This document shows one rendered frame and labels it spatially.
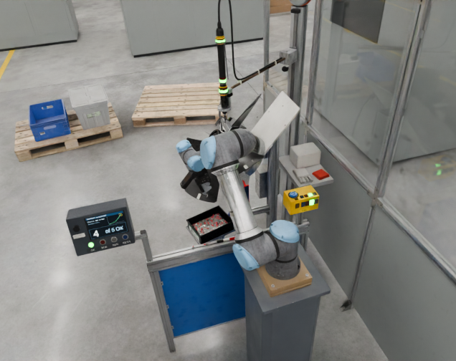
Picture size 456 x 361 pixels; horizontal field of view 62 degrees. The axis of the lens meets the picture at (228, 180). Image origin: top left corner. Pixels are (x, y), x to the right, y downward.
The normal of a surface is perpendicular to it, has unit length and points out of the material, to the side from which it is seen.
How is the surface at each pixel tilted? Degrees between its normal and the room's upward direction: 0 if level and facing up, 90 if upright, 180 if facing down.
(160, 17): 90
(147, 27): 90
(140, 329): 0
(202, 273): 90
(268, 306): 0
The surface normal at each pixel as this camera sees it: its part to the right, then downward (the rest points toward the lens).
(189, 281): 0.28, 0.57
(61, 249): -0.04, -0.80
